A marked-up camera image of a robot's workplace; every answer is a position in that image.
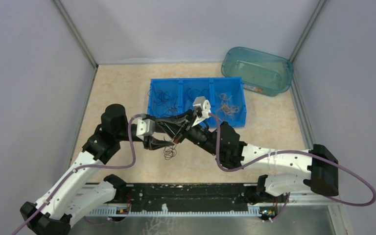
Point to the teal translucent plastic tub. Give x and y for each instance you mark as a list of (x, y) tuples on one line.
[(261, 72)]

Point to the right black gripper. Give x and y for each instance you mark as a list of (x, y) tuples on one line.
[(187, 128)]

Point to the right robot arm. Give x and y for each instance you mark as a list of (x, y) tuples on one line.
[(295, 170)]

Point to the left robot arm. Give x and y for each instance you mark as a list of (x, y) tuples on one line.
[(57, 211)]

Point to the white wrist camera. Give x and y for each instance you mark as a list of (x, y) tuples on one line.
[(145, 128), (202, 108)]

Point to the blue divided plastic bin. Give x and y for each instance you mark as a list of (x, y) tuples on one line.
[(222, 96)]

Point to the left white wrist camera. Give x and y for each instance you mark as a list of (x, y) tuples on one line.
[(145, 128)]

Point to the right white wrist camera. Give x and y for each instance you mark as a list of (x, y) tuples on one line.
[(202, 108)]

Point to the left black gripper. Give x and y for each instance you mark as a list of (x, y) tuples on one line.
[(150, 142)]

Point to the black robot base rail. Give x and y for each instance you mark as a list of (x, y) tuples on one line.
[(202, 197)]

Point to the grey slotted cable duct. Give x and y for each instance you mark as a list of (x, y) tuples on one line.
[(116, 211)]

